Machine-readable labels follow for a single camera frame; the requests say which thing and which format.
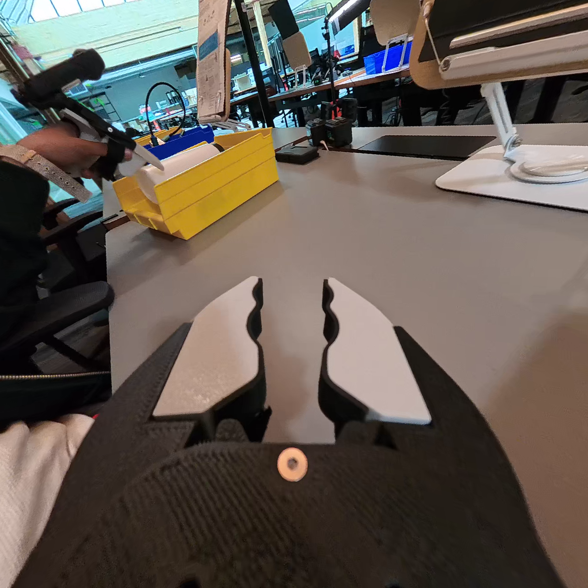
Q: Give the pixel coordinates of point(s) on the black battery charger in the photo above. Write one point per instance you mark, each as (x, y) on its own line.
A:
(339, 131)
(316, 131)

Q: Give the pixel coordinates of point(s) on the blue plastic bin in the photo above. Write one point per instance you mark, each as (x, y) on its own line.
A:
(183, 140)
(381, 62)

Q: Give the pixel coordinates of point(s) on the black office chair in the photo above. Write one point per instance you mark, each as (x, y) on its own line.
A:
(55, 307)

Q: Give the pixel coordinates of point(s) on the yellow plastic bin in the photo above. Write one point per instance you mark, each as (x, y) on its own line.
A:
(158, 135)
(216, 202)

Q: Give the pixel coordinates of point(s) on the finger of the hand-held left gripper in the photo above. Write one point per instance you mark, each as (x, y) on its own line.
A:
(148, 158)
(131, 167)

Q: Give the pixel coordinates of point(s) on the white garment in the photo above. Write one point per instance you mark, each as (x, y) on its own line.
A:
(27, 482)

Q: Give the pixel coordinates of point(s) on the person's left hand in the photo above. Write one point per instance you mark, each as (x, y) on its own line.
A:
(64, 147)

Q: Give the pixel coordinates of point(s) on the dark green jacket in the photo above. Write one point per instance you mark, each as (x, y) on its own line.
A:
(46, 395)

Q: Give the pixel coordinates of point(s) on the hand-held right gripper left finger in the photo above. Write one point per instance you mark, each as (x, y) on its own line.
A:
(211, 367)

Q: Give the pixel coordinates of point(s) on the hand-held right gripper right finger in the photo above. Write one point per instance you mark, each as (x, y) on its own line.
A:
(372, 367)

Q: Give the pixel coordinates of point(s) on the black monitor with white stand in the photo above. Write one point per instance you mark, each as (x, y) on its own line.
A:
(287, 27)
(505, 174)
(390, 18)

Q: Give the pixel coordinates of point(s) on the grey desk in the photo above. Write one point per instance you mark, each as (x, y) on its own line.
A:
(367, 239)

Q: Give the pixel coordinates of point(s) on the person's left forearm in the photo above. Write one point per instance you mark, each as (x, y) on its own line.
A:
(18, 229)

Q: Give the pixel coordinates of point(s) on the black pole stand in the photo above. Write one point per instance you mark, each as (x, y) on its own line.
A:
(252, 59)

